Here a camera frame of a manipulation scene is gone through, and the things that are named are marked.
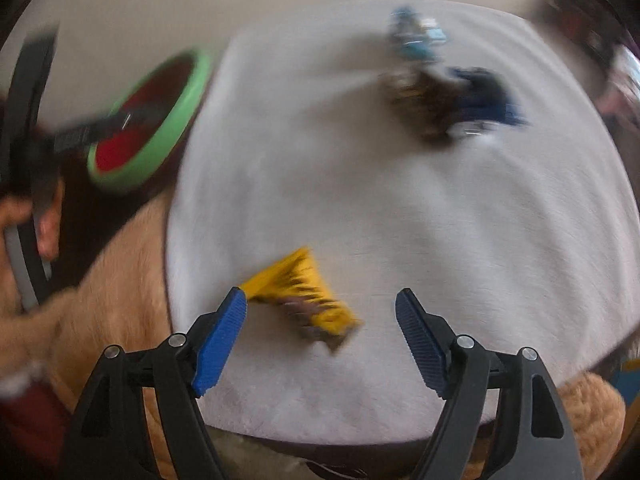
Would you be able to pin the person's left hand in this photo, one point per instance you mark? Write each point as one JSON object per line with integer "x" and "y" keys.
{"x": 17, "y": 210}

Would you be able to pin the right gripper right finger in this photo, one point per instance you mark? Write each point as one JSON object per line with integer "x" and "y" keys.
{"x": 532, "y": 438}

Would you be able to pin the yellow chocolate snack wrapper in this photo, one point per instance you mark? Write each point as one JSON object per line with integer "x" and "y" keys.
{"x": 295, "y": 285}

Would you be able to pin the light blue snack wrapper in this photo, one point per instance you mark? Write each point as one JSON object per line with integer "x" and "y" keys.
{"x": 414, "y": 36}

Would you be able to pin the white fabric table cover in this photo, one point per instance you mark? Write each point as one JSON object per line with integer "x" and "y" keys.
{"x": 519, "y": 237}

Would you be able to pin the brown plush teddy bear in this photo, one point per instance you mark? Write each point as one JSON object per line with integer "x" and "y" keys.
{"x": 47, "y": 356}

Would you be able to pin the green rimmed red trash bin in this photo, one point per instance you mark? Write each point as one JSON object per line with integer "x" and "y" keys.
{"x": 162, "y": 106}

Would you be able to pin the dark blue snack bag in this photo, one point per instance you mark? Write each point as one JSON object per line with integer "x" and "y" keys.
{"x": 483, "y": 102}

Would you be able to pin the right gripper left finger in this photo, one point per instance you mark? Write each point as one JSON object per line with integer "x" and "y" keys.
{"x": 109, "y": 436}

